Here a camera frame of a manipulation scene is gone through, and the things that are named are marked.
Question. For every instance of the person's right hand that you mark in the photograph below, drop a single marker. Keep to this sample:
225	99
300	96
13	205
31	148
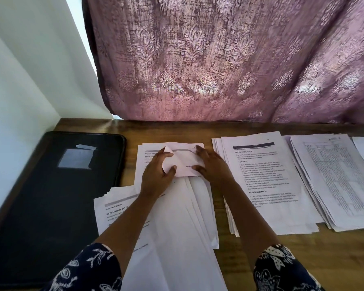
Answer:
215	169

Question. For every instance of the person's left hand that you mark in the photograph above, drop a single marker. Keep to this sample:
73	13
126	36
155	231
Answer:
158	175

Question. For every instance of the grey-header text paper pile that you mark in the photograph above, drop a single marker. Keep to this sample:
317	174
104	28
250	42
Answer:
203	209

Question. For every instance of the dark-header text paper pile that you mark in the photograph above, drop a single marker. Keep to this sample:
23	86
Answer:
273	184

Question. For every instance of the stack of printed papers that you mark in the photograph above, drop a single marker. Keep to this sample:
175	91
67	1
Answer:
176	257

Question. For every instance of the black folder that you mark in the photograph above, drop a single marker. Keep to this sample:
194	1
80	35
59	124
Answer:
48	203

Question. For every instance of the table-print paper pile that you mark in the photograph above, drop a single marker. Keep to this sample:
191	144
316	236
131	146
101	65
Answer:
340	178

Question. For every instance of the person's right forearm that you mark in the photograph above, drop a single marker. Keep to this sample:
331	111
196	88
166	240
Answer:
249	224

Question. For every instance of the person's left forearm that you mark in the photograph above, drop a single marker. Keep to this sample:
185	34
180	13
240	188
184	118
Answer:
127	230

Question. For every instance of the pink patterned curtain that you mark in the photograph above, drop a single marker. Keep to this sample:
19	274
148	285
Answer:
230	57

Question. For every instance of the white curtain lining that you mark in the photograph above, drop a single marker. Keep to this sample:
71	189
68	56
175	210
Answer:
36	51

